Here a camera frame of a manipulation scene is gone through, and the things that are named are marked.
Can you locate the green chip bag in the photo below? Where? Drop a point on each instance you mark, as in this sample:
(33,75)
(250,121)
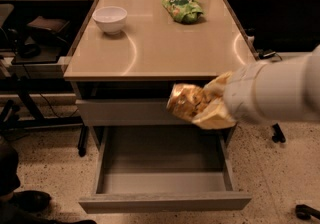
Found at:
(183,11)

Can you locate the white ceramic bowl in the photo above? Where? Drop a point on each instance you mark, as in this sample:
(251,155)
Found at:
(110,19)

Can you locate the grey drawer cabinet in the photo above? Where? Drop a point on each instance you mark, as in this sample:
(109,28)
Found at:
(153,51)

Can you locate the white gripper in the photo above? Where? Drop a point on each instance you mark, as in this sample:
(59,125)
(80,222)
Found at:
(242,94)

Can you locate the open grey bottom drawer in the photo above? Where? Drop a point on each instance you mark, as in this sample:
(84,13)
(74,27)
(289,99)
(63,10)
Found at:
(163,169)

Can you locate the black table leg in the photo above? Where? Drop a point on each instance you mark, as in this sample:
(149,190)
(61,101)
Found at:
(278,135)

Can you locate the grey middle drawer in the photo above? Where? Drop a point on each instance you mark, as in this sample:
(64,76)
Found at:
(123,112)

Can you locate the black power adapter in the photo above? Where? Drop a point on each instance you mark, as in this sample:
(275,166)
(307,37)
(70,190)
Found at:
(266,54)

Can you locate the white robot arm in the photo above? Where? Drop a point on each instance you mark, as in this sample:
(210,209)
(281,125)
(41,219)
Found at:
(294,89)

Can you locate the crushed orange can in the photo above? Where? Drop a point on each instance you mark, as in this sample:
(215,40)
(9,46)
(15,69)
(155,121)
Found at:
(187,100)

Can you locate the black caster wheel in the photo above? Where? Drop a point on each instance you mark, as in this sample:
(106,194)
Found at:
(305,212)

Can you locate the black office chair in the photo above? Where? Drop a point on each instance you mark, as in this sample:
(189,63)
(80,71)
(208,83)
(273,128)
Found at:
(43,40)

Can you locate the black shoe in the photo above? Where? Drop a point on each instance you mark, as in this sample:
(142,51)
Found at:
(31,200)

